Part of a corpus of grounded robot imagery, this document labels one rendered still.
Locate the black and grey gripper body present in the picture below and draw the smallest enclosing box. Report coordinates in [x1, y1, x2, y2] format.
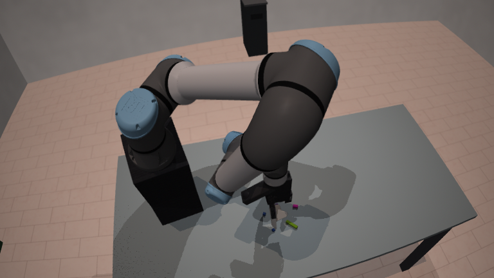
[264, 171, 293, 205]

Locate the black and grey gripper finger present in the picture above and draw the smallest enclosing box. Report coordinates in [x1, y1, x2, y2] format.
[269, 201, 288, 230]

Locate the olive green rectangular rod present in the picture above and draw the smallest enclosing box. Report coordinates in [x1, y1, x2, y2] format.
[286, 220, 298, 229]

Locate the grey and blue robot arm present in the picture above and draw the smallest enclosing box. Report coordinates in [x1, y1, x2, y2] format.
[115, 39, 340, 205]

